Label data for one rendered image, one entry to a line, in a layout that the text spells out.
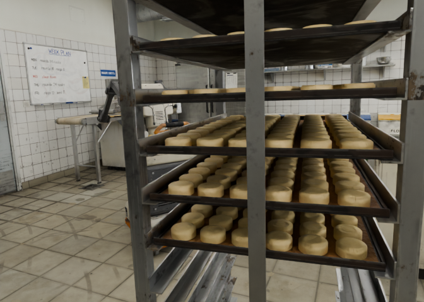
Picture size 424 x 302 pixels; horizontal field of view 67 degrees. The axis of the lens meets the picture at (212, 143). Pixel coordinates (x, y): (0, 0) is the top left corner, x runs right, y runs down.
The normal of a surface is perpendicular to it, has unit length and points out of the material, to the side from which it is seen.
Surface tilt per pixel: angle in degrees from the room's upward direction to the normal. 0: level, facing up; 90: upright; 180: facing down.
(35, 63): 90
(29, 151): 90
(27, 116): 90
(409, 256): 90
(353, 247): 0
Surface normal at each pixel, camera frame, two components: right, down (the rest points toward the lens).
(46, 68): 0.92, 0.04
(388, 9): -0.40, 0.16
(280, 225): -0.04, -0.99
